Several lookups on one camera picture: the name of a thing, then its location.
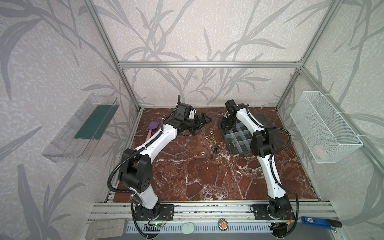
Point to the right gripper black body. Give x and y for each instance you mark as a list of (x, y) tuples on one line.
[(227, 120)]

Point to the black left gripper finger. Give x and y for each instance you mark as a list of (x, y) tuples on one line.
[(205, 118), (197, 129)]

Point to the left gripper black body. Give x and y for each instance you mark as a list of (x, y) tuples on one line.
[(197, 122)]

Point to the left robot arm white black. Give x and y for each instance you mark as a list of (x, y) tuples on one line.
[(137, 172)]

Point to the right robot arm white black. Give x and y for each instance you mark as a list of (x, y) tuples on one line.
[(262, 147)]

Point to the clear compartment organizer box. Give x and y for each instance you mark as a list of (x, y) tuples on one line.
[(238, 139)]

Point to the purple pink spatula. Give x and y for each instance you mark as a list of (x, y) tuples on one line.
[(151, 127)]

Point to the round red sticker button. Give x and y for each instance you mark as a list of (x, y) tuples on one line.
[(223, 224)]

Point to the grey flat plate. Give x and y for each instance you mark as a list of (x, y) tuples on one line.
[(106, 229)]

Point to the blue black handheld tool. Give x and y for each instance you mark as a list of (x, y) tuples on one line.
[(321, 223)]

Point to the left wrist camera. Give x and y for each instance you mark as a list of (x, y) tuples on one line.
[(185, 112)]

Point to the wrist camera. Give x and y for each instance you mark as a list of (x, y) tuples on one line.
[(185, 112), (231, 106)]

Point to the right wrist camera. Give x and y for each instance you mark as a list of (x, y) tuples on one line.
[(231, 106)]

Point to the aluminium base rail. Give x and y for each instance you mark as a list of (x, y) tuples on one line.
[(241, 216)]

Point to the white wire mesh basket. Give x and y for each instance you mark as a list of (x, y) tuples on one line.
[(326, 133)]

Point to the clear wall tray green mat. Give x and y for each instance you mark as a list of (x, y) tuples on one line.
[(78, 139)]

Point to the aluminium frame post right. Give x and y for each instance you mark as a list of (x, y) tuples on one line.
[(324, 24)]

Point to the aluminium frame post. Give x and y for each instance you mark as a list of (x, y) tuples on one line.
[(324, 24), (91, 9)]

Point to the aluminium frame post left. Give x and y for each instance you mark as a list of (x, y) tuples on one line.
[(91, 9)]

